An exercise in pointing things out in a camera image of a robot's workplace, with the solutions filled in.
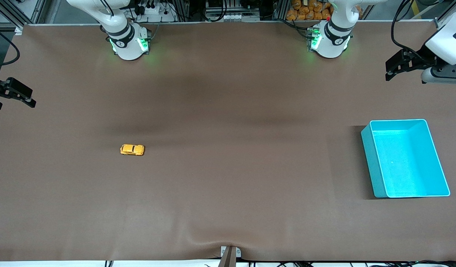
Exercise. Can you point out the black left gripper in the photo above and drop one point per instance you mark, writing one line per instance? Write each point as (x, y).
(423, 59)

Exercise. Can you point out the cyan plastic bin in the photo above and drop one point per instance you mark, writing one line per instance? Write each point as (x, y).
(409, 163)

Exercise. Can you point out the yellow beetle toy car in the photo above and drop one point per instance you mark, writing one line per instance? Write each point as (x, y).
(131, 150)

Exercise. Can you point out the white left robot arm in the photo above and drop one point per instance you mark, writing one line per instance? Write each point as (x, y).
(331, 40)

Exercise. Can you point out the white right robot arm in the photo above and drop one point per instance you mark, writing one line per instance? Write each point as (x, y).
(129, 46)

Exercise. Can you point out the orange packaged snacks pile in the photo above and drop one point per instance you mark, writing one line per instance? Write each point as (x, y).
(306, 11)

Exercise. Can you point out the white power strip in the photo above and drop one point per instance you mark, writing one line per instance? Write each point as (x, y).
(154, 10)

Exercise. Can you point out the white connector block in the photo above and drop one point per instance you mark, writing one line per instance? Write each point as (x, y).
(233, 17)

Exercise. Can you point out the brown table mat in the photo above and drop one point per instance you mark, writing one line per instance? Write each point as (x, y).
(228, 148)

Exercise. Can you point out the aluminium frame rail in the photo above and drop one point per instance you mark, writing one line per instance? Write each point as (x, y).
(7, 15)
(442, 24)

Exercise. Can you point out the silver table clamp bracket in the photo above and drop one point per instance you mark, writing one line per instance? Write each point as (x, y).
(231, 259)

